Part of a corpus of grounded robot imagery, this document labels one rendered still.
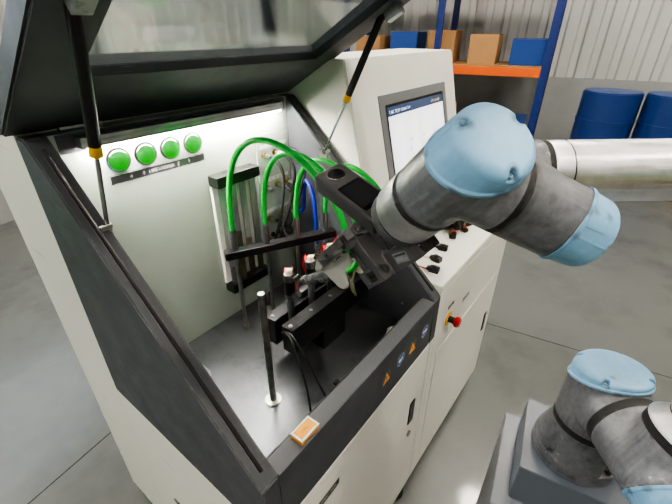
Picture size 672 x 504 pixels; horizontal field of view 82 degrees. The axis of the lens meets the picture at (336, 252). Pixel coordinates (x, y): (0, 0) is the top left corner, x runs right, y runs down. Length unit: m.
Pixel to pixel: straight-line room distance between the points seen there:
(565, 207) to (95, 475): 2.01
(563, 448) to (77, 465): 1.88
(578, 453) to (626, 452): 0.15
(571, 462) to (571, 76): 6.56
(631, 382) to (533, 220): 0.47
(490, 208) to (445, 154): 0.06
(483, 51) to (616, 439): 5.53
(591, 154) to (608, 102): 4.79
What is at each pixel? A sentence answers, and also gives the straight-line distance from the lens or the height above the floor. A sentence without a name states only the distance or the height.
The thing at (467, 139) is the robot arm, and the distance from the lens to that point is 0.32.
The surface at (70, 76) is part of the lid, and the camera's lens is 0.75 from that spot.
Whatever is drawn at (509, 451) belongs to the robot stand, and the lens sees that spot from 1.05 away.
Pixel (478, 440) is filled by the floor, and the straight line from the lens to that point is 2.06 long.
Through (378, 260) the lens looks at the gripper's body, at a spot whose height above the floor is 1.37.
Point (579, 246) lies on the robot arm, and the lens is 0.41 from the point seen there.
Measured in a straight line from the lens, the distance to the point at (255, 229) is 1.19.
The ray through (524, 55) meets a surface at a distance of 5.94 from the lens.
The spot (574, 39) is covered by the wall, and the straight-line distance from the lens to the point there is 7.09.
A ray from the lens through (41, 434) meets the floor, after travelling 2.40.
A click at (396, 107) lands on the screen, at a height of 1.40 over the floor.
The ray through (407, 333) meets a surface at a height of 0.95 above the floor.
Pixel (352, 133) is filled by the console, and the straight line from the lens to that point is 1.14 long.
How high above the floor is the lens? 1.62
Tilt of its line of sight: 30 degrees down
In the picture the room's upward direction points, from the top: straight up
